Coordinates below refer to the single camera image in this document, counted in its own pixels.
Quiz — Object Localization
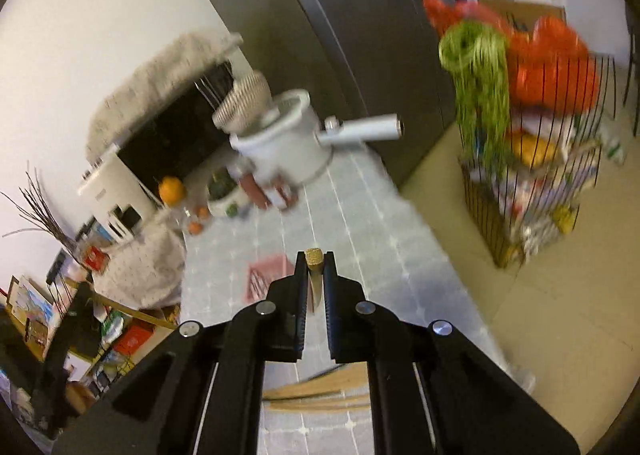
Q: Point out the white bowl with squash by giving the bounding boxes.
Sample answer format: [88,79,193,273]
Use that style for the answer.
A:
[207,168,250,218]

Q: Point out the black microwave oven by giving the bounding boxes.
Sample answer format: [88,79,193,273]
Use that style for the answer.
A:
[118,61,234,192]

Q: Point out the pink perforated utensil basket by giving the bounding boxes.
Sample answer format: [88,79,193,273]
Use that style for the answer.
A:
[244,253,294,303]

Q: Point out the red spice jar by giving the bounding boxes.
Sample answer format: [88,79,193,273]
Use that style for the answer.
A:
[239,170,298,212]

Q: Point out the dark grey refrigerator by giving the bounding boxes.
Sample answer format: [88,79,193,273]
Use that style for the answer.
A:
[209,0,454,183]

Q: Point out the black wire storage rack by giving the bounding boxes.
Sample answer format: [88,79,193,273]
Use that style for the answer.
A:
[461,53,616,269]

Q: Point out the orange fruit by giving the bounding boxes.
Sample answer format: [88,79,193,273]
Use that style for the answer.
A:
[158,177,186,207]

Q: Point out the white electric cooking pot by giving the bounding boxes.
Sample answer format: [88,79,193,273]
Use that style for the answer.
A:
[230,89,404,186]

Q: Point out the dried twig bundle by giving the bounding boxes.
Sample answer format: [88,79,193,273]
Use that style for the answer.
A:
[1,163,77,256]

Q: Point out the red plastic bag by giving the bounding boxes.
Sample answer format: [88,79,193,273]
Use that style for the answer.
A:
[423,0,600,114]

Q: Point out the floral cloth on microwave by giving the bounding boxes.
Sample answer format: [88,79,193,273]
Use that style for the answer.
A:
[85,28,243,164]

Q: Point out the green leafy vegetables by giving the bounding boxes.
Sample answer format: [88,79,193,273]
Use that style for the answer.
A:
[438,20,510,171]

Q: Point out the grey checkered tablecloth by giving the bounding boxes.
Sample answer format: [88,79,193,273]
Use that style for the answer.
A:
[179,144,536,455]

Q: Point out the floral cloth on cabinet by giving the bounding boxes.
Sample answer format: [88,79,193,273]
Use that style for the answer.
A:
[93,224,186,310]

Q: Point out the woven beige basket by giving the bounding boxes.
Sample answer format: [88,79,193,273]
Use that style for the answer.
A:
[213,71,272,134]

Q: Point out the wooden chopstick gold tip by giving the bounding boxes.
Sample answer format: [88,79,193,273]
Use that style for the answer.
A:
[305,248,323,313]

